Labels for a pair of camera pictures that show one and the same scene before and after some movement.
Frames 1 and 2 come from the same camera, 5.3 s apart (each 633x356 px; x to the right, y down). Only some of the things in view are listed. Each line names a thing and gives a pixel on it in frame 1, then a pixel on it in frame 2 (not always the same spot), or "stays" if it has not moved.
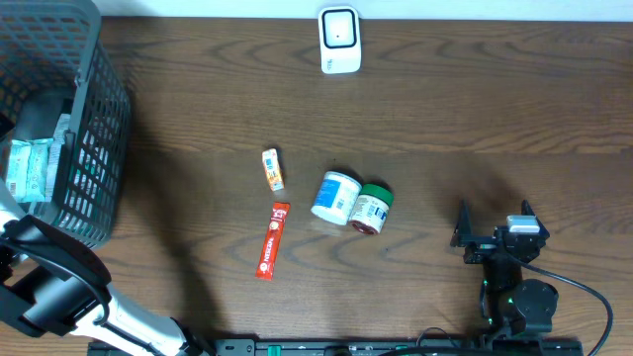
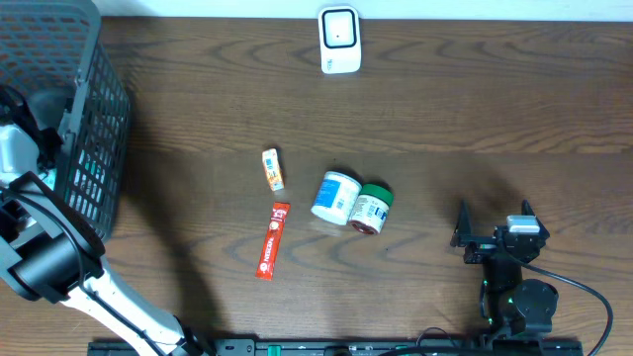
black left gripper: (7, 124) to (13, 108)
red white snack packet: (278, 220) stays
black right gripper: (482, 246) stays
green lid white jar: (371, 210) stays
